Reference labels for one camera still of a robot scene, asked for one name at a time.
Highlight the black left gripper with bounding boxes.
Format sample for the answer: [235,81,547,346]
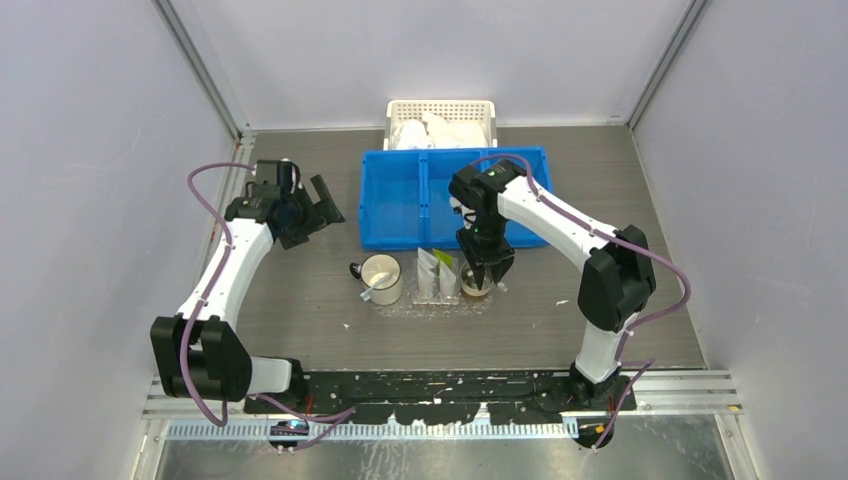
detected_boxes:
[280,176,343,249]

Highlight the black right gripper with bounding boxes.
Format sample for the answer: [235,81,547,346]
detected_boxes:
[457,213,516,289]

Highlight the small metal cup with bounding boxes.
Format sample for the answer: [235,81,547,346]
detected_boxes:
[460,262,495,300]

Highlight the red cap toothpaste tube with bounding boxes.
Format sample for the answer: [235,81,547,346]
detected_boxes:
[438,263,457,299]

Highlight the orange cap toothpaste tube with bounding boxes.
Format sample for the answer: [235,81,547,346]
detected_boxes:
[416,248,438,298]

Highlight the white enamel mug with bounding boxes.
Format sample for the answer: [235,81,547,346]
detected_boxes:
[348,253,403,306]

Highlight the white toothbrush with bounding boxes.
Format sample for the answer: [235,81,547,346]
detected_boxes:
[360,271,402,306]

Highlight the clear oval textured tray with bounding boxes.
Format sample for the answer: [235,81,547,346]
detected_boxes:
[365,273,494,320]

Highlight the yellow green toothpaste tube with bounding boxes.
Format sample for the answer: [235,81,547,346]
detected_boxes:
[432,249,454,269]

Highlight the clear square textured holder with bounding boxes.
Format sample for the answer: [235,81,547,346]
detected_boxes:
[413,261,460,305]

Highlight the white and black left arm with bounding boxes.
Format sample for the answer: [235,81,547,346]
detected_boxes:
[150,159,345,414]

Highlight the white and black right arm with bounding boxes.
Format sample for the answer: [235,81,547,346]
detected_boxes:
[448,160,656,411]

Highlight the blue three-compartment plastic bin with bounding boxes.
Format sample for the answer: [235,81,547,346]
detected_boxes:
[358,146,554,251]

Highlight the white cloths in basket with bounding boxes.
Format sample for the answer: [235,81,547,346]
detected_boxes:
[384,113,496,150]

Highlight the white perforated basket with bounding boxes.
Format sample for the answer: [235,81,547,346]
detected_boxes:
[383,99,498,150]

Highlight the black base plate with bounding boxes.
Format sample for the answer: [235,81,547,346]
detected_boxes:
[244,370,636,426]

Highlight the perforated metal rail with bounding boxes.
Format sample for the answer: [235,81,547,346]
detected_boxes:
[166,418,579,441]

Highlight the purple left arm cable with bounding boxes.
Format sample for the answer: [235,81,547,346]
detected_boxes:
[178,162,356,453]

